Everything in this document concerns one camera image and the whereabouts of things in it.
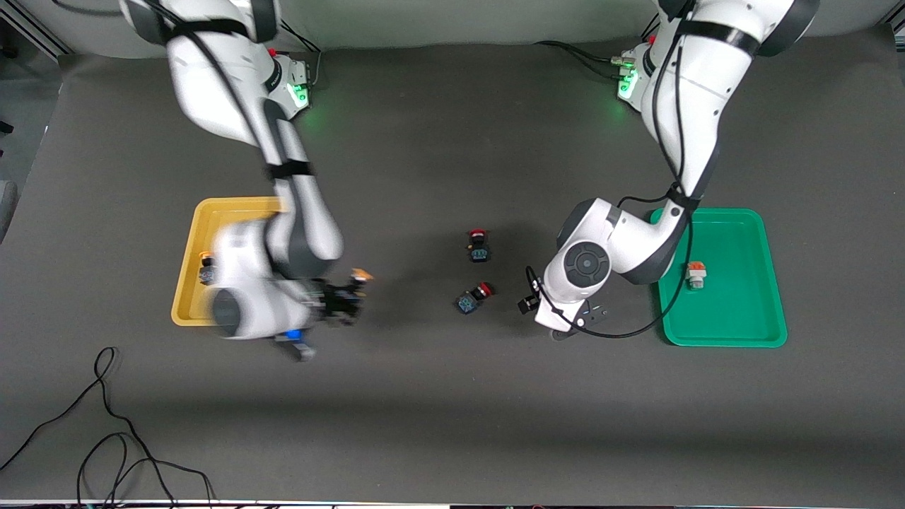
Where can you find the green plastic tray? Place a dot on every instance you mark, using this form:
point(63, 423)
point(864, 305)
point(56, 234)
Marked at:
point(742, 283)

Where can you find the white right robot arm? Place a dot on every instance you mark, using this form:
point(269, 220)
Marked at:
point(212, 92)

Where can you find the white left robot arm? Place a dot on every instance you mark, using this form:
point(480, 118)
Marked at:
point(700, 85)

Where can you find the aluminium frame profile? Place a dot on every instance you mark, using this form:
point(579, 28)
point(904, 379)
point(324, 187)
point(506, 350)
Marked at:
point(28, 32)

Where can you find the white orange switch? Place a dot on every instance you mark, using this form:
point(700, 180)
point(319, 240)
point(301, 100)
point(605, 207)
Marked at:
point(696, 276)

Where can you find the yellow cap push button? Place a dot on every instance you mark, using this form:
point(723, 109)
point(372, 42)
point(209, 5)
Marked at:
point(207, 272)
point(359, 277)

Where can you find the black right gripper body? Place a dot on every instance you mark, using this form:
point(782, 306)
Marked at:
point(329, 302)

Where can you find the dark grey table mat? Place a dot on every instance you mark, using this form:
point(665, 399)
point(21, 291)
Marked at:
point(452, 410)

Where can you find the red cap push button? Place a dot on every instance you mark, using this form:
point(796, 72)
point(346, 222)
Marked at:
point(469, 302)
point(479, 249)

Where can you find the yellow plastic tray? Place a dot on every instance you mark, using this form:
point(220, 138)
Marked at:
point(185, 297)

